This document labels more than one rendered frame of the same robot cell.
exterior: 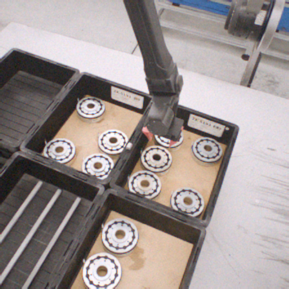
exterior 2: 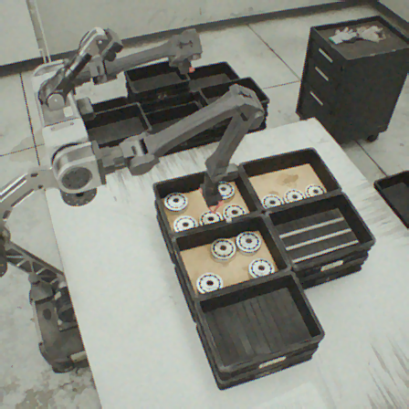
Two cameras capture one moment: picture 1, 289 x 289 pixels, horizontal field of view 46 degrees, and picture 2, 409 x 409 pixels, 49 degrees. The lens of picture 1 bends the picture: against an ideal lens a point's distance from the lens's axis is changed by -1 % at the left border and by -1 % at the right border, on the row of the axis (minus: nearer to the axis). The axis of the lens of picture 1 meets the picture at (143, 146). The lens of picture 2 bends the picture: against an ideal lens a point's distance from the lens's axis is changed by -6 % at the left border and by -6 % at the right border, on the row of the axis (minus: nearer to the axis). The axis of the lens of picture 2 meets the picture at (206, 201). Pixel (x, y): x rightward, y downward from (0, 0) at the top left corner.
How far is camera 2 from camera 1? 1.84 m
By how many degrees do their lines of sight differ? 68
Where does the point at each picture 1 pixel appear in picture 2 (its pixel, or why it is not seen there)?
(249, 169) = (145, 201)
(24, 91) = (238, 348)
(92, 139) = (230, 267)
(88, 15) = not seen: outside the picture
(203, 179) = (196, 196)
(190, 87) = (91, 277)
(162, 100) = not seen: hidden behind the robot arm
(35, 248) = (315, 235)
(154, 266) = (267, 187)
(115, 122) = (202, 267)
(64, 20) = not seen: outside the picture
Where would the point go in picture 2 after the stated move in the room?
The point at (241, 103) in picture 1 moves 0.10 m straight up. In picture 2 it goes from (80, 235) to (77, 222)
